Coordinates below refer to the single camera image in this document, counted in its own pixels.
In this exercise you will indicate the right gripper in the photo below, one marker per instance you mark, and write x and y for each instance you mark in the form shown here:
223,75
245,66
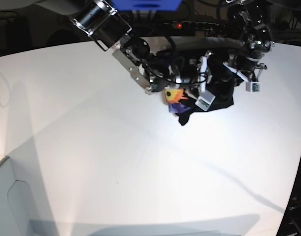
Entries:
191,75

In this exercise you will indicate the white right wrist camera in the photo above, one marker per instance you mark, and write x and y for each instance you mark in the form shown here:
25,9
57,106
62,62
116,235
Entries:
205,100

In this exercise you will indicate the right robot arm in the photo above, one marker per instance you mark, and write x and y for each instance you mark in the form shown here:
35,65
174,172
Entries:
100,20

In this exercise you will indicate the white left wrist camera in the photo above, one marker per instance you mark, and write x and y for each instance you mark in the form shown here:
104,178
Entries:
253,87

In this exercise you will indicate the blue box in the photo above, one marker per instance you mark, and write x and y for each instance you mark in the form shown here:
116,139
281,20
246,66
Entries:
166,5

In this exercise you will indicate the grey cabinet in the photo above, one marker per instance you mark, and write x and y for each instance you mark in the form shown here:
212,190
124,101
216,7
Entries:
18,212

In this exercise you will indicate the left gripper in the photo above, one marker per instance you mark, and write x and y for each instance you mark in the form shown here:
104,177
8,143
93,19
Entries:
244,67

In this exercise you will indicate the black power strip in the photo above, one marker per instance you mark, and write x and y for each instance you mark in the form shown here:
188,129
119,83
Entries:
195,26

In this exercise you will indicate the black T-shirt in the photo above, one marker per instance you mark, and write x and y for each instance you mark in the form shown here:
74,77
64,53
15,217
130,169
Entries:
181,102

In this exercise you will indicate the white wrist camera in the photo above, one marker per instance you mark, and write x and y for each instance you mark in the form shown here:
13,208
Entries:
205,100
253,87

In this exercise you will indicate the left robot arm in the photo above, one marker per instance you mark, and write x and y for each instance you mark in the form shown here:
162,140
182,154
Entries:
250,27

